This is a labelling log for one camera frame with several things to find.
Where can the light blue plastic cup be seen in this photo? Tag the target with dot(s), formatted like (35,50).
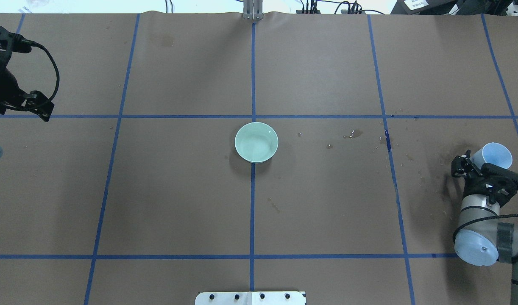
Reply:
(493,153)

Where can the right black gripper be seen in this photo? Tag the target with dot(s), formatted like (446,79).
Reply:
(478,182)

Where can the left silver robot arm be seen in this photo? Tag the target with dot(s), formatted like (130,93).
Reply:
(13,98)

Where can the mint green bowl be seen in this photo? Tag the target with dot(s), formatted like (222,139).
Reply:
(256,142)

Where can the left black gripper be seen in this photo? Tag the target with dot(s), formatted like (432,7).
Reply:
(4,88)

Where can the aluminium frame post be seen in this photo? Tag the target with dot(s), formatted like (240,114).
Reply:
(253,10)

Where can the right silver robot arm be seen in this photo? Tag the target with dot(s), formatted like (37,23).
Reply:
(483,235)

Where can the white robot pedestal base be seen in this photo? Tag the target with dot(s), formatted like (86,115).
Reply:
(252,298)

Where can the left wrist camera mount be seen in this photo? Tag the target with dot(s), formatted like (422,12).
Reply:
(12,43)

